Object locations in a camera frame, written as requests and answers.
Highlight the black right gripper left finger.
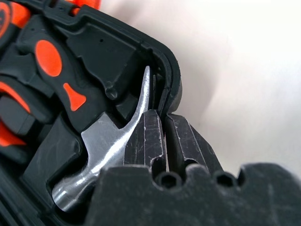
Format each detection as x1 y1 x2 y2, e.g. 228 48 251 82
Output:
123 109 170 177

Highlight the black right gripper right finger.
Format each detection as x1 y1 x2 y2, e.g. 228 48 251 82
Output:
164 114 223 176

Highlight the hammer with black orange handle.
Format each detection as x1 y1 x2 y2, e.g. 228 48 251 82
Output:
17 22 152 212

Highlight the black plastic tool case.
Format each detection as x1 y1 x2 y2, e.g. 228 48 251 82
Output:
0 0 183 226

